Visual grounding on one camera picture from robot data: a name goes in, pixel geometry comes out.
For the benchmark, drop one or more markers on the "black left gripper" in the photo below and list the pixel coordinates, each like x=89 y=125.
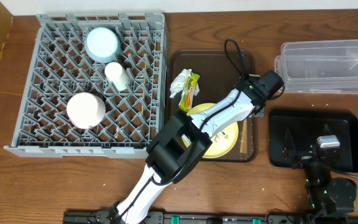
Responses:
x=258 y=112

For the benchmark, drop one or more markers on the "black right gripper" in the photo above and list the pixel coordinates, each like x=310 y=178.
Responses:
x=305 y=157

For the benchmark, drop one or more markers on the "plain wooden chopstick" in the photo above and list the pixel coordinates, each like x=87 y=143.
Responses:
x=244 y=141

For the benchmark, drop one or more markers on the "yellow plate with crumbs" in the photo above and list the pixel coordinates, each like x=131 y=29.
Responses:
x=223 y=141

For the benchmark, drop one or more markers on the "green orange snack wrapper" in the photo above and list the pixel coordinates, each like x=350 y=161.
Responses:
x=188 y=92

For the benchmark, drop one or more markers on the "white wrapper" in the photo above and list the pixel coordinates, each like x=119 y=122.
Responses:
x=177 y=86

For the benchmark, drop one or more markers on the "cream plastic cup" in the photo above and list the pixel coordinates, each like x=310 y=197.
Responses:
x=116 y=74

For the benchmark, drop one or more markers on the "light blue bowl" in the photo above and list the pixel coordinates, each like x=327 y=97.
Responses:
x=101 y=44

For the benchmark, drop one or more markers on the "pink bowl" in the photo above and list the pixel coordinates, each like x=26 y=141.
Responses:
x=85 y=110

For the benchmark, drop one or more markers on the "patterned wooden chopstick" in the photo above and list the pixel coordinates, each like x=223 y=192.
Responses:
x=143 y=91

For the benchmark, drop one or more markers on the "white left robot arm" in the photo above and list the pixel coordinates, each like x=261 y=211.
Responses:
x=169 y=160

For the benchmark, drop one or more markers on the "black plastic tray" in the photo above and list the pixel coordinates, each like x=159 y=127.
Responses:
x=306 y=126

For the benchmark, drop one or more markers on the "dark brown serving tray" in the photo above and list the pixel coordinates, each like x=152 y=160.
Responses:
x=217 y=78

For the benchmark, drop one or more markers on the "clear plastic container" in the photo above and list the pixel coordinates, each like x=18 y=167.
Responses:
x=326 y=66

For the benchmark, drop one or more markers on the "grey plastic dish rack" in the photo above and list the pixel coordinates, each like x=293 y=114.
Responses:
x=61 y=68

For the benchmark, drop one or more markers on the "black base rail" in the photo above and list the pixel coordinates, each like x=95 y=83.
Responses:
x=101 y=216

